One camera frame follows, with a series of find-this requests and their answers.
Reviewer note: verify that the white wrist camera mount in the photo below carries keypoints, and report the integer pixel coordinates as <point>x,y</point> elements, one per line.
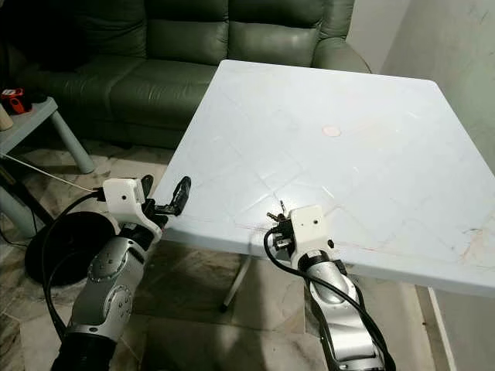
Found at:
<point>309,228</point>
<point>124,199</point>

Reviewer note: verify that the dark green leather sofa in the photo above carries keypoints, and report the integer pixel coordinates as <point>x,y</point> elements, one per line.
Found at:
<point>170,85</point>

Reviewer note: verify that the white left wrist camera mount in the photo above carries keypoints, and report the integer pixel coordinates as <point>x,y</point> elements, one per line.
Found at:
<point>124,199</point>

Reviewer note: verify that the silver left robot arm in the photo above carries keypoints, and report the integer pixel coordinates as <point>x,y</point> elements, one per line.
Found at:
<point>104,286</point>

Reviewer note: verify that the black pedestal fan stand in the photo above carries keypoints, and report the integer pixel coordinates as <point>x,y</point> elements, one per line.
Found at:
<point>66,247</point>

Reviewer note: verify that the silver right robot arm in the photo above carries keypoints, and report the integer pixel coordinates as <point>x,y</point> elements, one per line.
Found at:
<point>348,325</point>

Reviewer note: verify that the white plastic square table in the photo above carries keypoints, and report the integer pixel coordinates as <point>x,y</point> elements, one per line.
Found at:
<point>340,170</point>

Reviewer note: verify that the silver bunch of keys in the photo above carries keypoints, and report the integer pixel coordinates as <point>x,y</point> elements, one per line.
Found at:
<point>274,215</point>

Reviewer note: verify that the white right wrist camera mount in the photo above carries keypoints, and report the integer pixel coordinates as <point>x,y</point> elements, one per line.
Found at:
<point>309,228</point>

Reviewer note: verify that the black fabric pile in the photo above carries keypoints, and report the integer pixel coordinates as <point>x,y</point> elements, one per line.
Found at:
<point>39,35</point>

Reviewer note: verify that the beige cup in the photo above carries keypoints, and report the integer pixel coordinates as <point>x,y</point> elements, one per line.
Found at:
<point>5,117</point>

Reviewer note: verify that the small red object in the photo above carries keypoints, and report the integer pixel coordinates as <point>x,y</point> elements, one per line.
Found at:
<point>14,100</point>

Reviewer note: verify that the grey side table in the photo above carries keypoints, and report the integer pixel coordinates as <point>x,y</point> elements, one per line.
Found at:
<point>31,124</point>

